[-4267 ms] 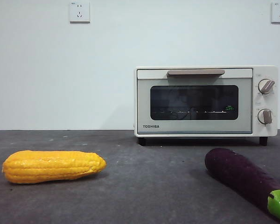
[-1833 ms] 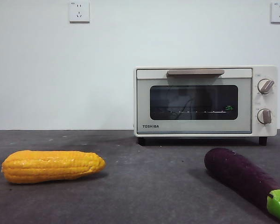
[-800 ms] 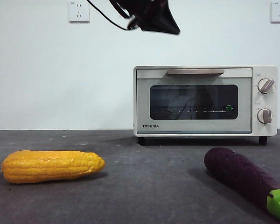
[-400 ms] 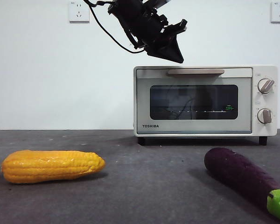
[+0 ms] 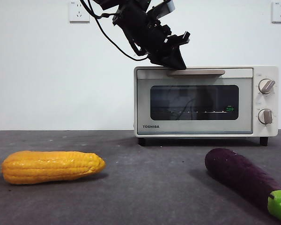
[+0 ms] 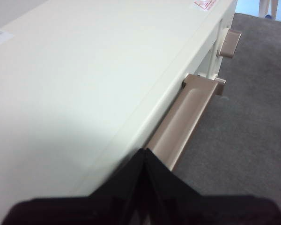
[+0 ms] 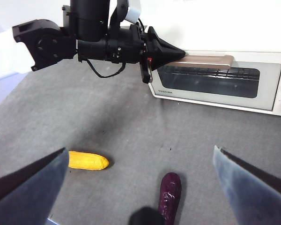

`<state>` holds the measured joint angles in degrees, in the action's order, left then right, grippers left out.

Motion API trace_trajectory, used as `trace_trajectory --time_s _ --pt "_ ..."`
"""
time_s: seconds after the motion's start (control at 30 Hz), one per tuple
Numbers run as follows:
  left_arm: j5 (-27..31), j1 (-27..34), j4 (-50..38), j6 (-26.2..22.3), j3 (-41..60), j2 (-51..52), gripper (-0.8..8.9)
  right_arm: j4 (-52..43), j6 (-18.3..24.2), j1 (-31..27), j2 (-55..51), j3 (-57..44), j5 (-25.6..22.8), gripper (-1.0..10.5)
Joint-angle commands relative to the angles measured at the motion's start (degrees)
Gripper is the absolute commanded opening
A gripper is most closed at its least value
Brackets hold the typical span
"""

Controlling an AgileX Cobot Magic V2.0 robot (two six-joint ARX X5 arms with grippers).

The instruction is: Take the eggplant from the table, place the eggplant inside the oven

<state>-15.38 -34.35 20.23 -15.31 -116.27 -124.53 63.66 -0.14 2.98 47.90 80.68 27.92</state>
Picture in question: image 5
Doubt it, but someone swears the glass oven door with handle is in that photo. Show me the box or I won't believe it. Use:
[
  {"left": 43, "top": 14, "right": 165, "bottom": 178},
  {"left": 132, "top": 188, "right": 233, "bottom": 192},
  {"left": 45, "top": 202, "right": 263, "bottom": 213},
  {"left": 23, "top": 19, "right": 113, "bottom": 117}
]
[{"left": 136, "top": 67, "right": 253, "bottom": 135}]

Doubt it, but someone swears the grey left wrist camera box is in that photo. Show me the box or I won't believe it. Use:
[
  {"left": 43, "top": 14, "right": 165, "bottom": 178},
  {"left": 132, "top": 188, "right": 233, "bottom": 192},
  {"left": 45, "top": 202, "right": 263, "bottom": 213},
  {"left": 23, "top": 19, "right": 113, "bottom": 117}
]
[{"left": 147, "top": 0, "right": 176, "bottom": 19}]

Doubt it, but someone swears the yellow corn cob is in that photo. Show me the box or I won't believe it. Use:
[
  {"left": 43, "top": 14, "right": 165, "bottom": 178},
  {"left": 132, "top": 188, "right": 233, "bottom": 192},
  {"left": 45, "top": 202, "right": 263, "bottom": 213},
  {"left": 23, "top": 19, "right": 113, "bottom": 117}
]
[{"left": 1, "top": 150, "right": 107, "bottom": 185}]

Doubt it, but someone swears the cream Toshiba toaster oven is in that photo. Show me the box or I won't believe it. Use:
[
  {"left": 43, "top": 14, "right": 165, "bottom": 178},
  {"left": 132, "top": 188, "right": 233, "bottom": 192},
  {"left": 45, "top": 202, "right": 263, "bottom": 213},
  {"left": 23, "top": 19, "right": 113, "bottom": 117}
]
[{"left": 133, "top": 65, "right": 279, "bottom": 147}]

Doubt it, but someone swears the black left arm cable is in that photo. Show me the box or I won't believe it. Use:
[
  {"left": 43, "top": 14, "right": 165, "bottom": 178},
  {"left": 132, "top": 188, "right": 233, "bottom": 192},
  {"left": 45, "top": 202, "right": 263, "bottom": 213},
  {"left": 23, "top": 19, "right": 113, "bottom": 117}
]
[{"left": 81, "top": 0, "right": 150, "bottom": 62}]

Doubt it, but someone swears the purple eggplant with green stem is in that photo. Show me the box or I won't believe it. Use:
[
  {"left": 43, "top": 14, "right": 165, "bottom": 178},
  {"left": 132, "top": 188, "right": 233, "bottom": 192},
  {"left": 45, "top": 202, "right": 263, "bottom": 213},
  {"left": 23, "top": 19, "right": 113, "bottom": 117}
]
[{"left": 204, "top": 147, "right": 281, "bottom": 223}]

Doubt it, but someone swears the round beige oven knob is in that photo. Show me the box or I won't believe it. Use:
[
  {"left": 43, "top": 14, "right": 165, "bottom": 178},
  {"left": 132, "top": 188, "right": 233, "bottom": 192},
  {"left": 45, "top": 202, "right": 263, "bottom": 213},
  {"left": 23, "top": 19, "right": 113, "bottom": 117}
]
[
  {"left": 258, "top": 108, "right": 274, "bottom": 124},
  {"left": 258, "top": 79, "right": 276, "bottom": 95}
]

